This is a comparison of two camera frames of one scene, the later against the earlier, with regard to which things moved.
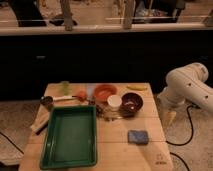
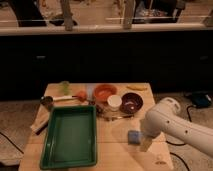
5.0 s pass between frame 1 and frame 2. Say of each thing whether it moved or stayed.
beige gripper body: moved
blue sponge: stayed
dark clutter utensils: stayed
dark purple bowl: stayed
